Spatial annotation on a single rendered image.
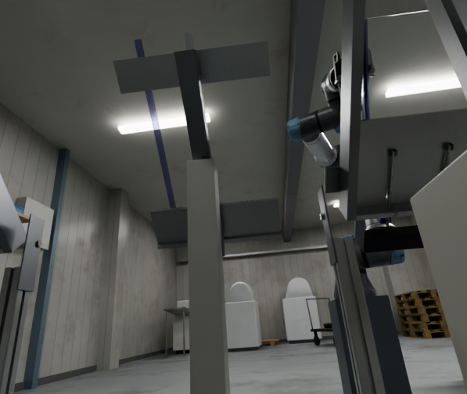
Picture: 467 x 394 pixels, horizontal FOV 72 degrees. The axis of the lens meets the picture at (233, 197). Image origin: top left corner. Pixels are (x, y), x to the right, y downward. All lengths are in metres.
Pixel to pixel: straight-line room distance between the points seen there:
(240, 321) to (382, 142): 6.72
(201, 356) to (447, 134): 0.63
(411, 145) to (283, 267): 8.90
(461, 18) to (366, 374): 0.56
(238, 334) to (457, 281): 6.96
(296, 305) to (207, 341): 7.94
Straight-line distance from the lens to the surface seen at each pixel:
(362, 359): 0.68
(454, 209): 0.38
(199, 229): 0.63
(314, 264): 9.63
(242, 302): 7.28
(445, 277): 0.41
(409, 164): 0.77
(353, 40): 0.64
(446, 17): 0.31
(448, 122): 0.78
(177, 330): 7.97
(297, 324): 8.52
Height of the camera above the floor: 0.49
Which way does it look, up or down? 22 degrees up
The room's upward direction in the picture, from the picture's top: 4 degrees counter-clockwise
